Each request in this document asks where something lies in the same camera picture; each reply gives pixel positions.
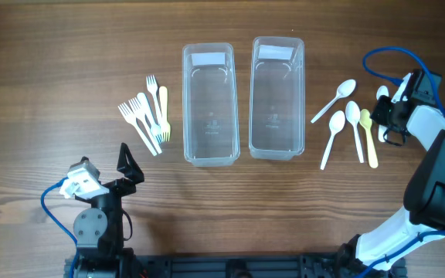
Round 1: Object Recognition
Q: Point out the yellow plastic spoon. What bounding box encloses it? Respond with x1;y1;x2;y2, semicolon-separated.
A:
360;109;379;168

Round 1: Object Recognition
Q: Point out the white spoon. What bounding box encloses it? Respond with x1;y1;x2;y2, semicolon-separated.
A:
320;110;345;170
345;100;365;163
376;86;389;143

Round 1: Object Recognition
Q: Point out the white spoon angled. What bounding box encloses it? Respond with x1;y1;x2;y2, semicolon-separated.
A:
311;79;357;124

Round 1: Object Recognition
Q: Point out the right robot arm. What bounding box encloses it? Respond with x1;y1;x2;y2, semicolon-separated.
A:
333;69;445;277

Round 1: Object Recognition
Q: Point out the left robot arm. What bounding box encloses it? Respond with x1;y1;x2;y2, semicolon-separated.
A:
62;143;148;277

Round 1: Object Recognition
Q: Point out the left clear plastic container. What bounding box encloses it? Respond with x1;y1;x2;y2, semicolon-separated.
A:
182;42;240;167

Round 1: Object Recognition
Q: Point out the clear plastic container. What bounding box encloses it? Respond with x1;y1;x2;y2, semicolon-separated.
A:
249;36;305;161
182;42;240;167

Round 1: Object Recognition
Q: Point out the right clear plastic container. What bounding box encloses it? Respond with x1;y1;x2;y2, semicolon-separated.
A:
249;36;305;161

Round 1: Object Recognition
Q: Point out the right blue cable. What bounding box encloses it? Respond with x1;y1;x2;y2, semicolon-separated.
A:
353;46;445;278

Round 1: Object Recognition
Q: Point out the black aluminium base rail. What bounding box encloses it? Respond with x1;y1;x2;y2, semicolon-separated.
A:
63;251;407;278

